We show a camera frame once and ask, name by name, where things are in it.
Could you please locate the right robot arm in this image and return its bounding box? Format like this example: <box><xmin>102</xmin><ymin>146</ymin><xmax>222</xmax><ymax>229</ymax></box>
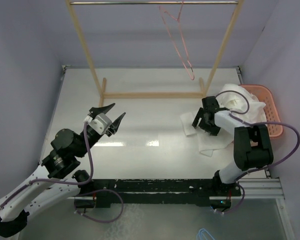
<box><xmin>191</xmin><ymin>96</ymin><xmax>274</xmax><ymax>196</ymax></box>

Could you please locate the wooden clothes rack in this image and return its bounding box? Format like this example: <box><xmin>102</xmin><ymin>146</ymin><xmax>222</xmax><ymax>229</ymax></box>
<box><xmin>65</xmin><ymin>0</ymin><xmax>244</xmax><ymax>107</ymax></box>

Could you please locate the aluminium table rail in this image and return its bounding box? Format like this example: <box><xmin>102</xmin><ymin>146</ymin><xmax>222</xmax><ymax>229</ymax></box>
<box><xmin>238</xmin><ymin>171</ymin><xmax>285</xmax><ymax>200</ymax></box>

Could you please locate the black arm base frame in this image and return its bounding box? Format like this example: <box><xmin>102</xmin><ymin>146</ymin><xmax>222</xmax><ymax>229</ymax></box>
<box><xmin>79</xmin><ymin>178</ymin><xmax>241</xmax><ymax>208</ymax></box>

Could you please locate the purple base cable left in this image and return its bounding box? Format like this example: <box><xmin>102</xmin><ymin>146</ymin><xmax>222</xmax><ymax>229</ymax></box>
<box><xmin>73</xmin><ymin>187</ymin><xmax>125</xmax><ymax>222</ymax></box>

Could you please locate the pink plastic basket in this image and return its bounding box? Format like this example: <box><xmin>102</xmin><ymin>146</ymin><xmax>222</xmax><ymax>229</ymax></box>
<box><xmin>240</xmin><ymin>84</ymin><xmax>284</xmax><ymax>139</ymax></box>

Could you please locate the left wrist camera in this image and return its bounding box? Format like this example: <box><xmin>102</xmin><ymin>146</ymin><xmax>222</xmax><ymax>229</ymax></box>
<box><xmin>84</xmin><ymin>113</ymin><xmax>112</xmax><ymax>135</ymax></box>

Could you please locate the pink wire hanger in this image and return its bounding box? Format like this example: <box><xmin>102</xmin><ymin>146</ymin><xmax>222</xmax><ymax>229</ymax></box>
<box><xmin>158</xmin><ymin>1</ymin><xmax>195</xmax><ymax>81</ymax></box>

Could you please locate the white dress shirt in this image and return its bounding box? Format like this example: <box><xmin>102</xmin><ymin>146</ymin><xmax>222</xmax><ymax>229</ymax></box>
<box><xmin>180</xmin><ymin>83</ymin><xmax>267</xmax><ymax>157</ymax></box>

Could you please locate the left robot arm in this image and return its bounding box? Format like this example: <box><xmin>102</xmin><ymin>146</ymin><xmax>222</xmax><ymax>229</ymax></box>
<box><xmin>0</xmin><ymin>104</ymin><xmax>124</xmax><ymax>238</ymax></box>

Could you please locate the blue wire hanger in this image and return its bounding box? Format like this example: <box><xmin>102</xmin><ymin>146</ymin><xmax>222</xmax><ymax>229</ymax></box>
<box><xmin>196</xmin><ymin>228</ymin><xmax>215</xmax><ymax>240</ymax></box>

